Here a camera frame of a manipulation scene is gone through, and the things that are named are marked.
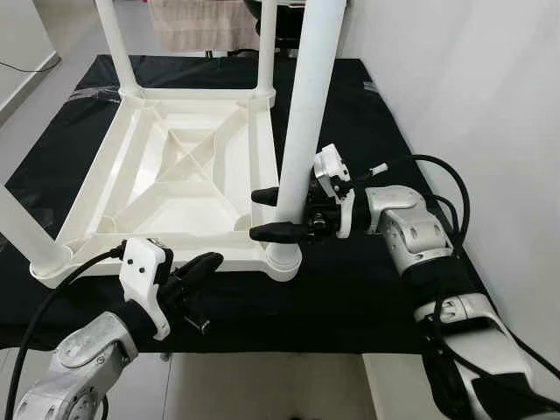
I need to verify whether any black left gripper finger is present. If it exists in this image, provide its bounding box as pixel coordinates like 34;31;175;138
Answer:
179;251;225;286

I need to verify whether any cream plastic table top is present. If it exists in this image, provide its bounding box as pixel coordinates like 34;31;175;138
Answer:
31;86;303;288

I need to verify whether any black tablecloth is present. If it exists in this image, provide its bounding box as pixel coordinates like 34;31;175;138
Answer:
0;54;498;355

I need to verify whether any beige cloth covered side table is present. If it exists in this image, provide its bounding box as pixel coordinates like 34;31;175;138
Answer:
149;0;260;52

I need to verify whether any black wall cable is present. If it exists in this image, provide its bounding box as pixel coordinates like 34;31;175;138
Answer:
0;57;59;76

